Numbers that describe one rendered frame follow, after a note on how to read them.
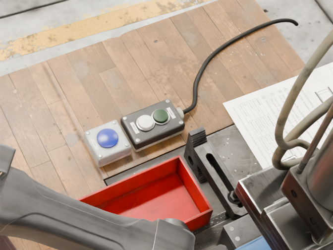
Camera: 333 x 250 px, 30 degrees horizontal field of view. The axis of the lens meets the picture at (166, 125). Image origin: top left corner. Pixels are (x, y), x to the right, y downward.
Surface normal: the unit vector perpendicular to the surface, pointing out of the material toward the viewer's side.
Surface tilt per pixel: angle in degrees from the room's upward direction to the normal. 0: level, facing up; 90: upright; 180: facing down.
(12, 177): 27
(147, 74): 0
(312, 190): 90
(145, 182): 90
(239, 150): 0
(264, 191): 0
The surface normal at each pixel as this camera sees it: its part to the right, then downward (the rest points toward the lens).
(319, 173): -0.94, 0.23
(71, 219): 0.51, -0.39
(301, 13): 0.08, -0.53
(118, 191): 0.47, 0.77
